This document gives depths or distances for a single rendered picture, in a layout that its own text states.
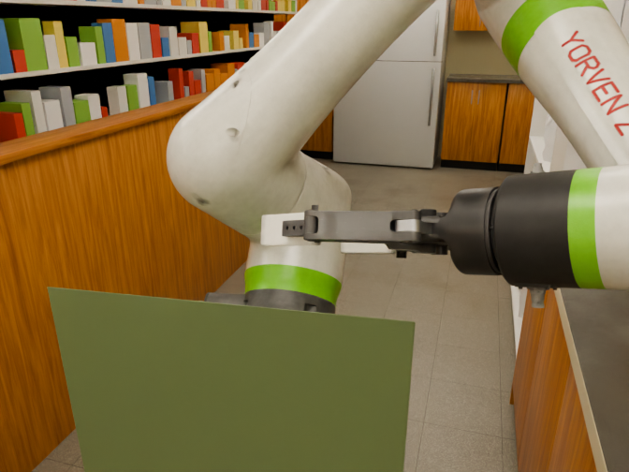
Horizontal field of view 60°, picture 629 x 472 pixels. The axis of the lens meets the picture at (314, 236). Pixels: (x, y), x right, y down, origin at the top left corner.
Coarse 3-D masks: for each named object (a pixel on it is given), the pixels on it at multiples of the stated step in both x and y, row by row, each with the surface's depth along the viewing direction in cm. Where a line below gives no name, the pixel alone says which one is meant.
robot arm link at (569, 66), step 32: (544, 32) 59; (576, 32) 57; (608, 32) 56; (544, 64) 59; (576, 64) 56; (608, 64) 54; (544, 96) 60; (576, 96) 55; (608, 96) 53; (576, 128) 56; (608, 128) 52; (608, 160) 52
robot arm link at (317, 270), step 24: (312, 168) 67; (312, 192) 66; (336, 192) 71; (264, 264) 67; (288, 264) 66; (312, 264) 66; (336, 264) 69; (288, 288) 65; (312, 288) 66; (336, 288) 69
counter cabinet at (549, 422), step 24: (552, 288) 155; (528, 312) 203; (552, 312) 151; (528, 336) 196; (552, 336) 147; (528, 360) 189; (552, 360) 143; (528, 384) 183; (552, 384) 139; (576, 384) 114; (528, 408) 176; (552, 408) 136; (576, 408) 111; (528, 432) 171; (552, 432) 132; (576, 432) 109; (528, 456) 166; (552, 456) 129; (576, 456) 107
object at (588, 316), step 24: (576, 288) 127; (576, 312) 117; (600, 312) 117; (624, 312) 117; (576, 336) 108; (600, 336) 108; (624, 336) 108; (576, 360) 102; (600, 360) 101; (624, 360) 101; (600, 384) 94; (624, 384) 94; (600, 408) 88; (624, 408) 88; (600, 432) 83; (624, 432) 83; (600, 456) 80; (624, 456) 78
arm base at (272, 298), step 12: (264, 288) 66; (276, 288) 65; (204, 300) 70; (216, 300) 70; (228, 300) 69; (240, 300) 69; (252, 300) 66; (264, 300) 65; (276, 300) 65; (288, 300) 65; (300, 300) 65; (312, 300) 66; (324, 300) 67; (324, 312) 66
